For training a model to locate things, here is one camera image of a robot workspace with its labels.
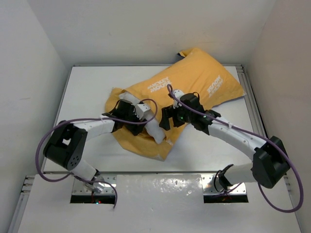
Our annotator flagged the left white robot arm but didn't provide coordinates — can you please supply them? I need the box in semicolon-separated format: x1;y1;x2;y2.
43;100;150;184

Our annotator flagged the white front cover board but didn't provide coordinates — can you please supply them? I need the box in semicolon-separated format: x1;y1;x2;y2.
19;174;300;233

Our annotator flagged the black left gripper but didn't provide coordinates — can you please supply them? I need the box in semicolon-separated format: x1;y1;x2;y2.
122;105;147;134

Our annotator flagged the metal base plate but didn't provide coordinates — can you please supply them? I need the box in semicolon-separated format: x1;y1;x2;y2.
72;174;117;196
201;173;247;196

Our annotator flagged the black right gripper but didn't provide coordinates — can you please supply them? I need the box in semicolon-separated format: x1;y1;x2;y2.
159;103;193;131

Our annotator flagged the purple cable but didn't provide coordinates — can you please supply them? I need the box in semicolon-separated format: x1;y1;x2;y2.
35;98;158;209
166;84;304;214

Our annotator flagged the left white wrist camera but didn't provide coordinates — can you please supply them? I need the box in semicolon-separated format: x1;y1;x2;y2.
135;103;151;119

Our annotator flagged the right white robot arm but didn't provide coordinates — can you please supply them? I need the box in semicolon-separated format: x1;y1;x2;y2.
159;89;290;193

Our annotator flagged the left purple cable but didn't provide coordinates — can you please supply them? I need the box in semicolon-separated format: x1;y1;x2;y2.
35;98;158;209

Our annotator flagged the white pillow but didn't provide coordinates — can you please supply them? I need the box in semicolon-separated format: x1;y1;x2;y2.
119;91;165;144

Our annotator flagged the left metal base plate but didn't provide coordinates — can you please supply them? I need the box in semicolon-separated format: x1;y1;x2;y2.
72;174;117;196

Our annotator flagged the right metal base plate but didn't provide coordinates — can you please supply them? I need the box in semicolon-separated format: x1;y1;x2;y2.
201;173;247;196

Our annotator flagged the yellow blue printed pillowcase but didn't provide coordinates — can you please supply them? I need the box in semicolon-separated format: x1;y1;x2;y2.
105;48;246;161

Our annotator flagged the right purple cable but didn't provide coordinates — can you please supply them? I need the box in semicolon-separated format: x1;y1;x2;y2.
166;84;304;214

